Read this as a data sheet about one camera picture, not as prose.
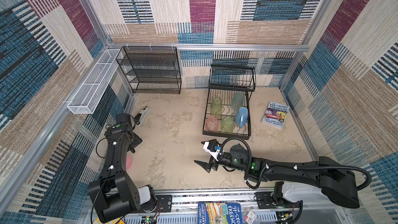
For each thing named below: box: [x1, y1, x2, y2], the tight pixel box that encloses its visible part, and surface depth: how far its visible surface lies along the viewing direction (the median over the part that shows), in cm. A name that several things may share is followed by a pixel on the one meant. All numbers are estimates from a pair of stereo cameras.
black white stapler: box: [134, 105, 150, 127], surface depth 104 cm
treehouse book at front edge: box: [197, 202, 244, 224], surface depth 70 cm
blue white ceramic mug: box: [234, 106, 249, 129], surface depth 93 cm
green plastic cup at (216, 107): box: [210, 97, 225, 115], surface depth 104 cm
